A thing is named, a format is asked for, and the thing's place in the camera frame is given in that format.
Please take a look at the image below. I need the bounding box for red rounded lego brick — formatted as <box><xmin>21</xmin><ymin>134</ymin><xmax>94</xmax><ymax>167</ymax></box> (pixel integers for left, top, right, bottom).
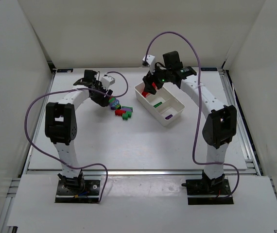
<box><xmin>141</xmin><ymin>91</ymin><xmax>150</xmax><ymax>98</ymax></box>

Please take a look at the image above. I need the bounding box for purple paw print lego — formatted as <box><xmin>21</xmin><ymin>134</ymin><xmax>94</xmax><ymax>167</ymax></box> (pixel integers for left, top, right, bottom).
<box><xmin>109</xmin><ymin>99</ymin><xmax>121</xmax><ymax>110</ymax></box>

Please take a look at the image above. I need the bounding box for green lego plate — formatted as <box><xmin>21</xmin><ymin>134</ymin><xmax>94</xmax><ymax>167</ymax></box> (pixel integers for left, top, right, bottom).
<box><xmin>153</xmin><ymin>102</ymin><xmax>162</xmax><ymax>108</ymax></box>

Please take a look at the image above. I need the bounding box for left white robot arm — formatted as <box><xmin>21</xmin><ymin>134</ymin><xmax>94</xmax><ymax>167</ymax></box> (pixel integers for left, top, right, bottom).
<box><xmin>45</xmin><ymin>70</ymin><xmax>115</xmax><ymax>180</ymax></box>

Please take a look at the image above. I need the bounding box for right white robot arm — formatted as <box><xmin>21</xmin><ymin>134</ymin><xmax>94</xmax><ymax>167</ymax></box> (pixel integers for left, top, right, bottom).
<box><xmin>142</xmin><ymin>51</ymin><xmax>237</xmax><ymax>183</ymax></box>

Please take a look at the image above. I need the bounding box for red lego brick on table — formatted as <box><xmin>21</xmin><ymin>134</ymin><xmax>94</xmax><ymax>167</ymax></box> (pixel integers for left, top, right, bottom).
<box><xmin>115</xmin><ymin>109</ymin><xmax>126</xmax><ymax>117</ymax></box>

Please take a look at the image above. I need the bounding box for white three-compartment tray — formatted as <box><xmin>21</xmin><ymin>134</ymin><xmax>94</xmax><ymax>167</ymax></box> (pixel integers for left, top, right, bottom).
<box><xmin>134</xmin><ymin>82</ymin><xmax>185</xmax><ymax>127</ymax></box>

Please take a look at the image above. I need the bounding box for blue label sticker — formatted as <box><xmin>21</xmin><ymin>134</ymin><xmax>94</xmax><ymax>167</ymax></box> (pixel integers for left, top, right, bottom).
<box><xmin>56</xmin><ymin>69</ymin><xmax>73</xmax><ymax>73</ymax></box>

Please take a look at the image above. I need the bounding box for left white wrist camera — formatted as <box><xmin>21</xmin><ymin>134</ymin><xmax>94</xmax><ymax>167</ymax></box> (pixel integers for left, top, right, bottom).
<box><xmin>100</xmin><ymin>75</ymin><xmax>115</xmax><ymax>90</ymax></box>

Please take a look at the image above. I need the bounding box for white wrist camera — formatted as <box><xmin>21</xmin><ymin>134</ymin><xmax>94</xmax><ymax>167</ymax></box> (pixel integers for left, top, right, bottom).
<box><xmin>100</xmin><ymin>75</ymin><xmax>115</xmax><ymax>90</ymax></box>
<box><xmin>142</xmin><ymin>55</ymin><xmax>156</xmax><ymax>74</ymax></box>

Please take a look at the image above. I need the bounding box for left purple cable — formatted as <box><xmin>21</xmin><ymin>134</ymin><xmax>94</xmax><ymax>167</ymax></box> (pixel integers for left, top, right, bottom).
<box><xmin>24</xmin><ymin>70</ymin><xmax>109</xmax><ymax>203</ymax></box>

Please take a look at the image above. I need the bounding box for purple cable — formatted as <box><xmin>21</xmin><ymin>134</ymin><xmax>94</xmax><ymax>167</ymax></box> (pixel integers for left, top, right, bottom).
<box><xmin>141</xmin><ymin>31</ymin><xmax>240</xmax><ymax>198</ymax></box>
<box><xmin>24</xmin><ymin>70</ymin><xmax>109</xmax><ymax>203</ymax></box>

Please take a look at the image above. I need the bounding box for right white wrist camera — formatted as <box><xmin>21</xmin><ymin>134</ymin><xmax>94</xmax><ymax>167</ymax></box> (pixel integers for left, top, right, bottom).
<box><xmin>142</xmin><ymin>55</ymin><xmax>156</xmax><ymax>74</ymax></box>

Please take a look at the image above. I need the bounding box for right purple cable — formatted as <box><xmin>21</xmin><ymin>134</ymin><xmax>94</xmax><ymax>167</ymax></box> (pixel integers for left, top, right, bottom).
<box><xmin>141</xmin><ymin>31</ymin><xmax>240</xmax><ymax>198</ymax></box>

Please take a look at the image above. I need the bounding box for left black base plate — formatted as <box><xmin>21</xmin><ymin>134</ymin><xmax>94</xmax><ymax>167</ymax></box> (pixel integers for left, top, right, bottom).
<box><xmin>55</xmin><ymin>180</ymin><xmax>101</xmax><ymax>204</ymax></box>

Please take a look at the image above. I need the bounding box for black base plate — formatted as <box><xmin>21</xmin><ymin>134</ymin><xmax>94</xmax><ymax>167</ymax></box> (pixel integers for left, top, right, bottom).
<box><xmin>55</xmin><ymin>180</ymin><xmax>101</xmax><ymax>204</ymax></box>
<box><xmin>181</xmin><ymin>179</ymin><xmax>234</xmax><ymax>205</ymax></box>

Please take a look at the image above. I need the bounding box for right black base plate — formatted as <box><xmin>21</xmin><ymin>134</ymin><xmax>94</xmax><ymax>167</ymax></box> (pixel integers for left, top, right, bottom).
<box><xmin>181</xmin><ymin>179</ymin><xmax>234</xmax><ymax>205</ymax></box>

